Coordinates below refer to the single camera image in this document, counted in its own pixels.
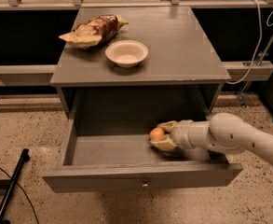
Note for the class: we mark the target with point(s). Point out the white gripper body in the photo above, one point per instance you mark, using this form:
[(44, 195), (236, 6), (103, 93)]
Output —
[(184, 133)]

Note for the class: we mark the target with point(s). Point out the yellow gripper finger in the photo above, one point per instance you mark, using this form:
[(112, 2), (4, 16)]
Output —
[(164, 143), (167, 126)]

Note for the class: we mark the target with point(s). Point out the orange fruit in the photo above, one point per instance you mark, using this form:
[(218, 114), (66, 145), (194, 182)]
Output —
[(156, 133)]

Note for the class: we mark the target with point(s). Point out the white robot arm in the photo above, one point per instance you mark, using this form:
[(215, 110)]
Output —
[(223, 133)]

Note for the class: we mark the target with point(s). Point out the open grey drawer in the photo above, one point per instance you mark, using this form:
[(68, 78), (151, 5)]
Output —
[(103, 154)]

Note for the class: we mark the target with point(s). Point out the grey cabinet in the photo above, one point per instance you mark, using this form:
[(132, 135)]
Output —
[(158, 46)]

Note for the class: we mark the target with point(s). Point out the white paper bowl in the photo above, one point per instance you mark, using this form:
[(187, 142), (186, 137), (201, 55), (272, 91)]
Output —
[(126, 53)]

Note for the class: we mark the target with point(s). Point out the brown snack bag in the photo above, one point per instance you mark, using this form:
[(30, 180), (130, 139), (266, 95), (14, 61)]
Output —
[(96, 31)]

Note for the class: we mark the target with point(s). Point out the black stand leg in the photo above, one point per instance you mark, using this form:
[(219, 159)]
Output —
[(7, 186)]

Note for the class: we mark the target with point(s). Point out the metal railing frame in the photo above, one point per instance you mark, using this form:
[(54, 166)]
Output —
[(30, 50)]

